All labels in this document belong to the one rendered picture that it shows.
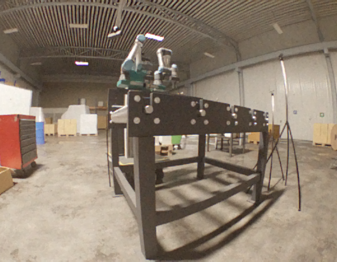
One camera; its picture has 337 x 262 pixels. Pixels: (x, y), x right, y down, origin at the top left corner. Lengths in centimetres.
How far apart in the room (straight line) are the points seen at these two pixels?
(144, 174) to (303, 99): 1084
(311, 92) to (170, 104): 1071
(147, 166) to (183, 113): 31
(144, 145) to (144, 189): 20
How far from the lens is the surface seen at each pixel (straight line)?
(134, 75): 206
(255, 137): 693
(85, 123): 956
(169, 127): 68
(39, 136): 634
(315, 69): 1146
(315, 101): 1096
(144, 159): 62
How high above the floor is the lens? 80
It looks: 3 degrees down
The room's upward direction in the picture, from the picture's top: 1 degrees clockwise
